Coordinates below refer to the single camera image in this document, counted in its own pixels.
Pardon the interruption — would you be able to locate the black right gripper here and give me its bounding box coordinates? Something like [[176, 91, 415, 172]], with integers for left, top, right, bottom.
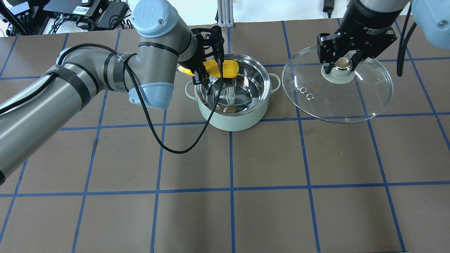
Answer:
[[317, 0, 398, 74]]

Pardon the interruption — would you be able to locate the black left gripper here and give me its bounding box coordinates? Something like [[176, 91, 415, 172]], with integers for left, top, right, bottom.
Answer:
[[179, 32, 213, 85]]

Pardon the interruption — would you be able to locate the yellow corn cob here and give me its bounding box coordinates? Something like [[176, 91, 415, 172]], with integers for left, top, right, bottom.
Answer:
[[178, 60, 239, 78]]

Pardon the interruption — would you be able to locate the glass pot lid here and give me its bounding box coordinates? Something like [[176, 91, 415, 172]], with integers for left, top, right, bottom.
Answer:
[[281, 46, 393, 124]]

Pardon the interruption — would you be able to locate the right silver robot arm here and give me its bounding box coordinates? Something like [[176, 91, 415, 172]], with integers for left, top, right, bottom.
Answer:
[[317, 0, 449, 77]]

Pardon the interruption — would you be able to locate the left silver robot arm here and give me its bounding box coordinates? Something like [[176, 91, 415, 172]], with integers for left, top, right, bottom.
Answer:
[[0, 0, 212, 183]]

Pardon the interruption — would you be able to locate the pale green cooking pot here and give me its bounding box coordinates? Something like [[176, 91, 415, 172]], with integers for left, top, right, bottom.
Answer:
[[185, 53, 281, 131]]

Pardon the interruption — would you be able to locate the black power brick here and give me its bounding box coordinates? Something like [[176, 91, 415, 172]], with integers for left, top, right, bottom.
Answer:
[[94, 0, 129, 31]]

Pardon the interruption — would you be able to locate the black laptop red logo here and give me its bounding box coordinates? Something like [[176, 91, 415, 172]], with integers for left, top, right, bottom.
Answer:
[[43, 0, 109, 20]]

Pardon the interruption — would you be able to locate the black docking station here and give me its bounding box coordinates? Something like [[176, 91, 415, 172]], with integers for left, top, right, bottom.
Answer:
[[0, 0, 35, 36]]

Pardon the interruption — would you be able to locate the aluminium frame post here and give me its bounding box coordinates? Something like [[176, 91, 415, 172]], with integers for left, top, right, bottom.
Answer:
[[217, 0, 235, 28]]

